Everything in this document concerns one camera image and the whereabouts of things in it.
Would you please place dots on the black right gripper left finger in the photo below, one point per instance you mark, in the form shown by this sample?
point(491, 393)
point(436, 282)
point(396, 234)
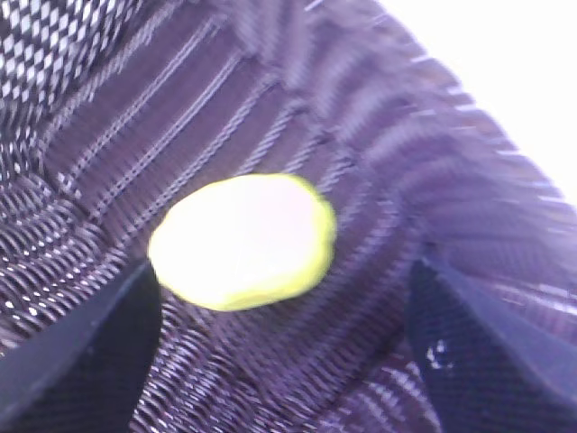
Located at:
point(86, 372)

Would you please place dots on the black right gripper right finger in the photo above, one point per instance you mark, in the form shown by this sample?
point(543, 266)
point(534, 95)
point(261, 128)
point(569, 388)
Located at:
point(485, 368)

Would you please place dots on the yellow lemon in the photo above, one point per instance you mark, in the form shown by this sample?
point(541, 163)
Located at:
point(245, 242)

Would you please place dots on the black wicker basket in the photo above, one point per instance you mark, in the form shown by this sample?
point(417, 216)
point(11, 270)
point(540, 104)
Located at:
point(111, 111)

